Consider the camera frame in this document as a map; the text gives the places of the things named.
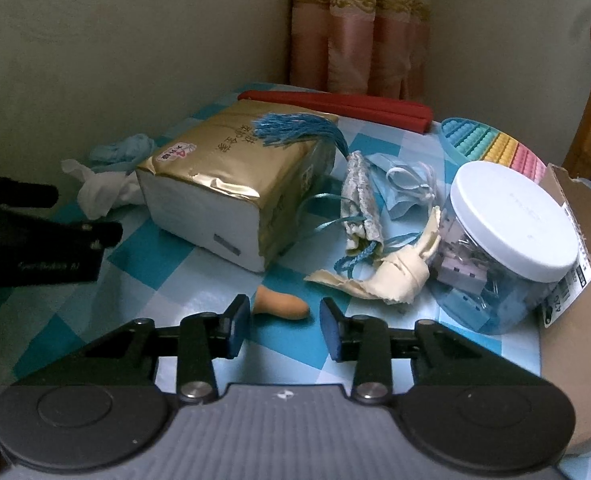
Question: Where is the small wooden gourd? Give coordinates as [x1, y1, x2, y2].
[253, 285, 310, 321]

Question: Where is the pile of pastel binder clips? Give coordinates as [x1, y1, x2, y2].
[435, 220, 571, 333]

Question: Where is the light blue cloth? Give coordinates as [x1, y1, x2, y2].
[88, 132, 159, 171]

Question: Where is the cardboard box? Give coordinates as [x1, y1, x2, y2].
[538, 162, 591, 453]

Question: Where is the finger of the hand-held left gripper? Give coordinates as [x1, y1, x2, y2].
[0, 169, 59, 210]
[73, 220, 124, 252]

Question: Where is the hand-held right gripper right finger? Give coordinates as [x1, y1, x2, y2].
[320, 297, 556, 405]

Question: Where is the cream cloth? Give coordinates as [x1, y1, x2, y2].
[304, 205, 443, 306]

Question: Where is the rainbow bubble pop toy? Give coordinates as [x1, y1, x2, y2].
[438, 117, 549, 188]

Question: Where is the gold tissue pack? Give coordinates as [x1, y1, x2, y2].
[136, 100, 339, 273]

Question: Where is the pink and gold curtain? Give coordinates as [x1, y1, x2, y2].
[290, 0, 431, 101]

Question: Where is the blue checkered tablecloth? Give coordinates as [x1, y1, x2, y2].
[0, 82, 543, 386]

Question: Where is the clear jar with white lid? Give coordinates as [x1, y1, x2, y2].
[433, 162, 579, 335]

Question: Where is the blue face mask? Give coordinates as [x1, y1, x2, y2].
[365, 155, 439, 221]

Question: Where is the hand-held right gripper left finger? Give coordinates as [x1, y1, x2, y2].
[10, 294, 250, 405]

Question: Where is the white tissue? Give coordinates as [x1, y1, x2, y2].
[60, 159, 144, 220]

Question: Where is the red folded fan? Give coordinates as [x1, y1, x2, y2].
[238, 89, 433, 134]

